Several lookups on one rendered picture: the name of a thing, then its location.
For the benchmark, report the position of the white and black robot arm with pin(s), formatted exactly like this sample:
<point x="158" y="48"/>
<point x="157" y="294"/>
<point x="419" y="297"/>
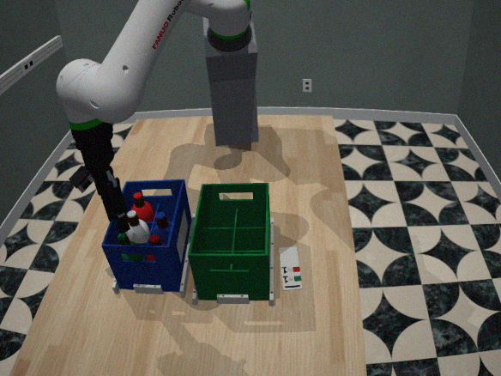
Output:
<point x="112" y="91"/>

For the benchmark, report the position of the white paper pick list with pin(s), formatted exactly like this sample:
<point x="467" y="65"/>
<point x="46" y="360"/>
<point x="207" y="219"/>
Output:
<point x="290" y="271"/>

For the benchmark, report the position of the green crate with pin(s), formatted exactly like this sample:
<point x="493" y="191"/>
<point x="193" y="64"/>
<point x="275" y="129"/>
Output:
<point x="242" y="265"/>

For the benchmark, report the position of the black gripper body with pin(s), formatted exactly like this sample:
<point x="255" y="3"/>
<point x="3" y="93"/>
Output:
<point x="101" y="158"/>

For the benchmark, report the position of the blue plastic bottle crate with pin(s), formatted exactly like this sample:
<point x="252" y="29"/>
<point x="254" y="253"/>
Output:
<point x="167" y="270"/>

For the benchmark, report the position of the white bottle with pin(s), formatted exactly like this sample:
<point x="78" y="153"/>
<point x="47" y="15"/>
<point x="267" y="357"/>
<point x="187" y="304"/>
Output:
<point x="139" y="231"/>

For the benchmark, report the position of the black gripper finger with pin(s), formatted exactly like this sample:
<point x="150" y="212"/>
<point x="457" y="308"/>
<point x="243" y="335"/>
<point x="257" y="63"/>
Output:
<point x="116" y="198"/>
<point x="102" y="192"/>

